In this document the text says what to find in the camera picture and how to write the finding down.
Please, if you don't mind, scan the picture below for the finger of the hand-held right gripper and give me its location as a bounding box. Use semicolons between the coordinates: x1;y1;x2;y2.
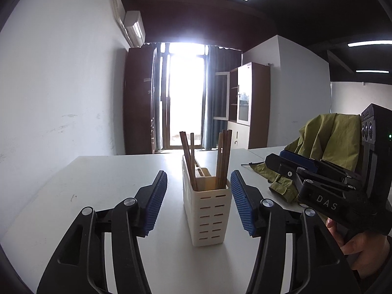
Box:
265;154;351;191
280;149;365;184

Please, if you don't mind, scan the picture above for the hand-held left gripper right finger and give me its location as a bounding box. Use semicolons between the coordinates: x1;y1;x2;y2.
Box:
230;169;362;294

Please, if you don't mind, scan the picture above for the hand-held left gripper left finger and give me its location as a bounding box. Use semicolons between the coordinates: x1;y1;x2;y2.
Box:
36;170;168;294

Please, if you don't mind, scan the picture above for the cream slotted utensil holder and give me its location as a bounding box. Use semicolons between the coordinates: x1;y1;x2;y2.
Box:
182;155;231;247

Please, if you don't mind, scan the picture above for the bunch of wooden chopsticks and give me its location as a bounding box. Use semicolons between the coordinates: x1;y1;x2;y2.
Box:
179;129;233;190

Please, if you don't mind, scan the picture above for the person's right forearm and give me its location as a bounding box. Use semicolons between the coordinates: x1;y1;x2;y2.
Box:
352;265;392;294

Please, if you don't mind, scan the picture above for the person's right hand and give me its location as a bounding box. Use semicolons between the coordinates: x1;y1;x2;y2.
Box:
326;217;392;281

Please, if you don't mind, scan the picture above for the olive green jacket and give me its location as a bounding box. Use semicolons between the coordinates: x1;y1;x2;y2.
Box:
241;113;363;204

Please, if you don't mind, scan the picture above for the brown and white cabinet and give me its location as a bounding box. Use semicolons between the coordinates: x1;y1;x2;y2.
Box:
214;62;271;150

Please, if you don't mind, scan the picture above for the dark brown wardrobe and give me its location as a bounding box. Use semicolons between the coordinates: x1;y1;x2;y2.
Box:
123;47;158;155

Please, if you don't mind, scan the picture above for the grey curtain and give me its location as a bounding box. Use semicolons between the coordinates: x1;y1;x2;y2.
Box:
204;45;242;150
152;44;162;153

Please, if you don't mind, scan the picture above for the glass balcony door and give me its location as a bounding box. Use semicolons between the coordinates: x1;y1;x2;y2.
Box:
159;43;209;150

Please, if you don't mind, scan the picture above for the white air conditioner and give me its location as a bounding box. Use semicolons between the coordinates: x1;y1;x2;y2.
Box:
124;11;146;47

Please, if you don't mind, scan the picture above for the white wall conduit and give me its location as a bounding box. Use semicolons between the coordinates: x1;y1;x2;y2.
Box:
106;0;131;48

